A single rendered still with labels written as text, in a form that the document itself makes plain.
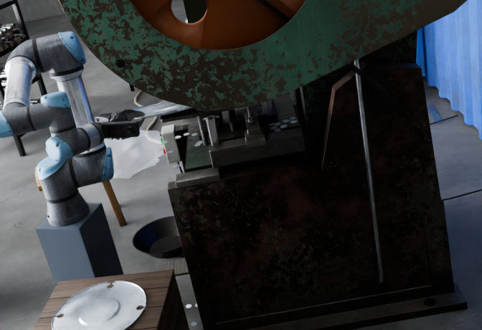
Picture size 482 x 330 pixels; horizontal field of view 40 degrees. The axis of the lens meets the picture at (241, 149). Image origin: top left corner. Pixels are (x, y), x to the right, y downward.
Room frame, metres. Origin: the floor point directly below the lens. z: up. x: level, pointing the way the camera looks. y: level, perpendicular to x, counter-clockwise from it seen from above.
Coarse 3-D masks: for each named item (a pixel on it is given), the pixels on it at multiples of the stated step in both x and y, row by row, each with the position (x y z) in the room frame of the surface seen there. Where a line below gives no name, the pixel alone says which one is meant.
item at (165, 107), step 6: (162, 102) 2.27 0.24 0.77; (168, 102) 2.24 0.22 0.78; (138, 108) 2.22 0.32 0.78; (144, 108) 2.20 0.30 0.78; (150, 108) 2.17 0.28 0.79; (156, 108) 2.10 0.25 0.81; (162, 108) 2.08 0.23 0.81; (168, 108) 2.07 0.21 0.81; (174, 108) 2.06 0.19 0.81; (180, 108) 2.04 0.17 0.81; (186, 108) 2.01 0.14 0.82; (150, 114) 2.05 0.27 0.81; (156, 114) 1.99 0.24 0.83; (162, 114) 1.99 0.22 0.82
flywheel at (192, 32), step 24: (144, 0) 1.73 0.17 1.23; (168, 0) 1.73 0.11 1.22; (216, 0) 1.73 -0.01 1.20; (240, 0) 1.72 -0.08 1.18; (288, 0) 1.72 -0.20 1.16; (168, 24) 1.73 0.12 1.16; (192, 24) 1.74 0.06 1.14; (216, 24) 1.73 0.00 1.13; (240, 24) 1.72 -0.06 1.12; (264, 24) 1.72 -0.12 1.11; (216, 48) 1.73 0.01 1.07
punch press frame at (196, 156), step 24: (192, 0) 1.93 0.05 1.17; (384, 48) 1.91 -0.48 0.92; (408, 48) 1.91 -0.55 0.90; (336, 72) 1.92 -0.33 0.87; (312, 96) 1.92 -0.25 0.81; (312, 120) 1.92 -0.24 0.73; (192, 144) 2.12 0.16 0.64; (312, 144) 1.92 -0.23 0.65; (192, 168) 1.93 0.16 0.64; (240, 168) 1.93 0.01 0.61
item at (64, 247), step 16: (96, 208) 2.18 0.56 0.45; (48, 224) 2.13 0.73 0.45; (80, 224) 2.08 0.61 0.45; (96, 224) 2.15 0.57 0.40; (48, 240) 2.10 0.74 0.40; (64, 240) 2.07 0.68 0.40; (80, 240) 2.05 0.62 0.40; (96, 240) 2.12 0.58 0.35; (112, 240) 2.21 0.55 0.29; (48, 256) 2.11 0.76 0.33; (64, 256) 2.08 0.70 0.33; (80, 256) 2.06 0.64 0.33; (96, 256) 2.09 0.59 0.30; (112, 256) 2.18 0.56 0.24; (64, 272) 2.09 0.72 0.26; (80, 272) 2.07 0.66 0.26; (96, 272) 2.06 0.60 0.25; (112, 272) 2.15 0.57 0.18
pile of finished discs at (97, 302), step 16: (96, 288) 1.81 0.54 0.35; (112, 288) 1.79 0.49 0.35; (128, 288) 1.77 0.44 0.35; (64, 304) 1.75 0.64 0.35; (80, 304) 1.74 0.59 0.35; (96, 304) 1.71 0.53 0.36; (112, 304) 1.70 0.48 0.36; (128, 304) 1.69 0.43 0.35; (144, 304) 1.67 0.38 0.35; (64, 320) 1.67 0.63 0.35; (80, 320) 1.65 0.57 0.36; (96, 320) 1.63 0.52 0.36; (112, 320) 1.63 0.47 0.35; (128, 320) 1.61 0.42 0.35
